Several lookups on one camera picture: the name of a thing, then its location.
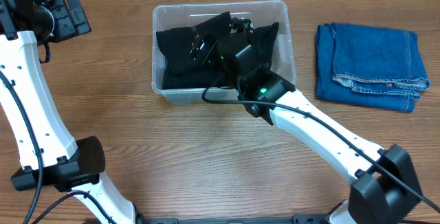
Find small black cloth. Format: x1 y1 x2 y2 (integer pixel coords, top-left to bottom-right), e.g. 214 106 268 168
162 70 232 89

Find dark navy knit garment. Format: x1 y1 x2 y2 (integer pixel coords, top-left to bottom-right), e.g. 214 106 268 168
156 12 232 75

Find black garment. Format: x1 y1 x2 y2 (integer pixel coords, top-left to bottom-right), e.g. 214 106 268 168
237 22 279 69

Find blue denim jeans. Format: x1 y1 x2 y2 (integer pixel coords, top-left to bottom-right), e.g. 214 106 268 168
315 23 431 113

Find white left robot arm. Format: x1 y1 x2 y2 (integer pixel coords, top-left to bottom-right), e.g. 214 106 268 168
1 0 145 223

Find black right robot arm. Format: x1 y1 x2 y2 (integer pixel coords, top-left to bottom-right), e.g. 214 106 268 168
189 18 426 223

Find clear plastic storage bin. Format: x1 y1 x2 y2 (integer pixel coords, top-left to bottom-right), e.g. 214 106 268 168
151 0 297 104

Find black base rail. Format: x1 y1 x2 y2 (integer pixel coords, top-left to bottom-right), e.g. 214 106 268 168
135 214 329 224

